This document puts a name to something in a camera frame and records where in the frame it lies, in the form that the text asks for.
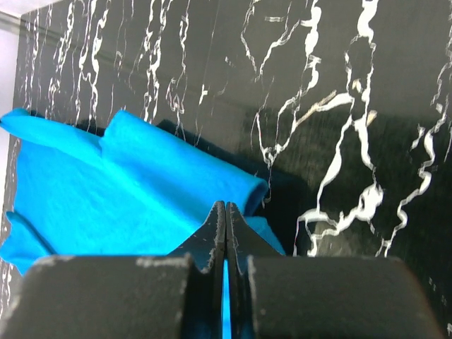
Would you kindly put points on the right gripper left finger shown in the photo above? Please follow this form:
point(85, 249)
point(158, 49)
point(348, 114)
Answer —
point(202, 313)

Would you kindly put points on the blue t shirt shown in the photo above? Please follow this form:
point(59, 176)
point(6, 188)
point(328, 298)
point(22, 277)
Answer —
point(95, 219)

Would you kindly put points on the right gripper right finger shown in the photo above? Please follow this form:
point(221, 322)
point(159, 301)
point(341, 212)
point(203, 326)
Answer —
point(243, 246)

